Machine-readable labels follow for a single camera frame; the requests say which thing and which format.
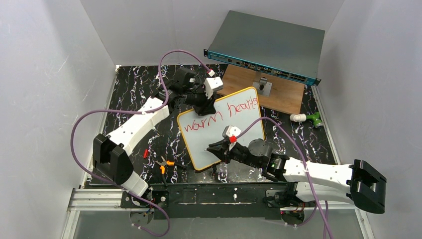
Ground orange framed whiteboard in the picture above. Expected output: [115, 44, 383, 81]
[177, 87, 261, 171]

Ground red marker cap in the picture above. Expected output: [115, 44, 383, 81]
[143, 149, 149, 159]

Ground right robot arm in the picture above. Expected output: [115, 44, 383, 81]
[207, 139, 387, 214]

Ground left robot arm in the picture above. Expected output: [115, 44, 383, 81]
[93, 67, 223, 197]

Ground wooden board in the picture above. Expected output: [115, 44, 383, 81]
[218, 65, 305, 114]

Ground white and green pipe fitting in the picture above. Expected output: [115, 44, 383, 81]
[290, 112, 323, 127]

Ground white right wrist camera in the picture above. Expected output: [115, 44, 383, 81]
[222, 125, 241, 144]

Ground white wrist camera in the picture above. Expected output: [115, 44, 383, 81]
[204, 70, 223, 99]
[222, 125, 241, 144]

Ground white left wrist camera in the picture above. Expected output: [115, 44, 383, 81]
[204, 70, 223, 99]

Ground orange handled pliers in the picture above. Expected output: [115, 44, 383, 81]
[155, 156, 187, 187]

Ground metal bracket on board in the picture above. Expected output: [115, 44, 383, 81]
[252, 72, 272, 97]

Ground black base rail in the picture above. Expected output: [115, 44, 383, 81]
[118, 182, 314, 221]

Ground grey network switch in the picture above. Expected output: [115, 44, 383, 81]
[204, 10, 325, 86]

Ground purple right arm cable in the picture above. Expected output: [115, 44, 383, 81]
[235, 117, 334, 239]

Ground aluminium frame rail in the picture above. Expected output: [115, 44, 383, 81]
[62, 189, 374, 239]

